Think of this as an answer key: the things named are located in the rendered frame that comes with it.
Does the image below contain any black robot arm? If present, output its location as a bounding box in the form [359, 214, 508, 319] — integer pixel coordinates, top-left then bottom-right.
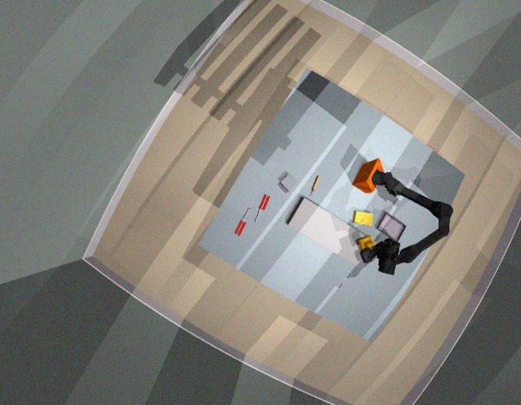
[372, 170, 454, 275]

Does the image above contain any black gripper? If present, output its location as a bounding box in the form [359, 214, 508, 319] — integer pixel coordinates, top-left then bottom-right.
[360, 238, 393, 263]

